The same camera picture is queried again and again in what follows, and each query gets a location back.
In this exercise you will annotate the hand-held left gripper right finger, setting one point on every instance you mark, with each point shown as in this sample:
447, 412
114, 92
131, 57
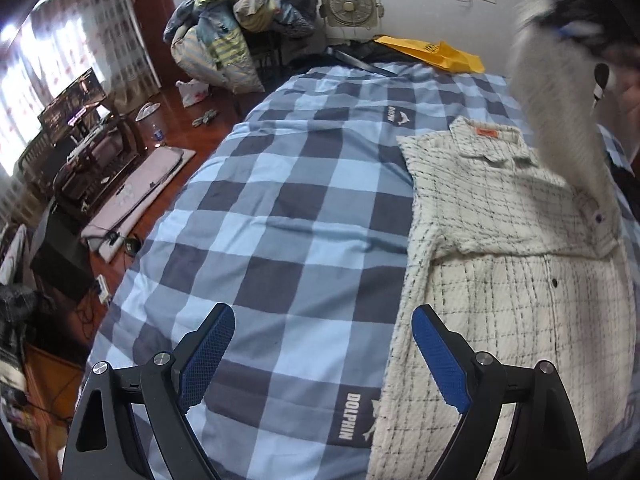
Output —
440, 360

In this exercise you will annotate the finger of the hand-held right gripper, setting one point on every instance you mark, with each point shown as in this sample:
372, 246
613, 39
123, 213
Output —
567, 33

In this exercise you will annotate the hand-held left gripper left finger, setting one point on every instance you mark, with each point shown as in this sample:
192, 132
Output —
207, 355

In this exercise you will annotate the white plaid shirt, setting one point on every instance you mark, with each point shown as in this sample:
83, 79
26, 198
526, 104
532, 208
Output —
500, 210

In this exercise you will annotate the person's right forearm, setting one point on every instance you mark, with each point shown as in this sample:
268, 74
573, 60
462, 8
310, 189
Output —
629, 97

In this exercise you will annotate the white power strip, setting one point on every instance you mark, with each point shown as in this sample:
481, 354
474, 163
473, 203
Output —
104, 290

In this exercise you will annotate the yellow bag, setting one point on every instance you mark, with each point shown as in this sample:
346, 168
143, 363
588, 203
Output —
440, 55

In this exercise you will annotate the black box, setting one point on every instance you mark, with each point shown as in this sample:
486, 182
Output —
62, 265

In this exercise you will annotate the pink floor mat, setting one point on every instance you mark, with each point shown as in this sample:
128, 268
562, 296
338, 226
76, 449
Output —
145, 185

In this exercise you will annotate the blue checkered blanket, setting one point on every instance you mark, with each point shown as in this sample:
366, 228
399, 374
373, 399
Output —
300, 185

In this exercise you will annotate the black bag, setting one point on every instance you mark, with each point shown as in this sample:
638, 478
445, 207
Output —
360, 52

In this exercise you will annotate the beige box fan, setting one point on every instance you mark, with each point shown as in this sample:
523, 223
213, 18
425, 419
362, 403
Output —
350, 7

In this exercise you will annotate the wooden media stand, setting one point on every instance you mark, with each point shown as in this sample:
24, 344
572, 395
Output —
100, 160

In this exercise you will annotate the clear water bottle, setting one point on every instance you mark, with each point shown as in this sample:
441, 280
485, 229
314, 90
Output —
158, 132

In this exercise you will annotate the white plastic bag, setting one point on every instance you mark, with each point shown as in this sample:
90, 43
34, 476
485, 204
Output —
192, 92

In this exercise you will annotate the flat screen monitor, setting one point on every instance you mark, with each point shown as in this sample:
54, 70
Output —
75, 100

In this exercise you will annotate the pile of bedding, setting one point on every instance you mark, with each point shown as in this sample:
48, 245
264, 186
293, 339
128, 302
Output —
235, 25

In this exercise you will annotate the brown wooden door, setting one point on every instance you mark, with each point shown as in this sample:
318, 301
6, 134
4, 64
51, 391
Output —
150, 25

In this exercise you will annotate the patterned curtain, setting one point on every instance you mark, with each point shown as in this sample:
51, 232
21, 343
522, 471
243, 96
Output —
75, 25

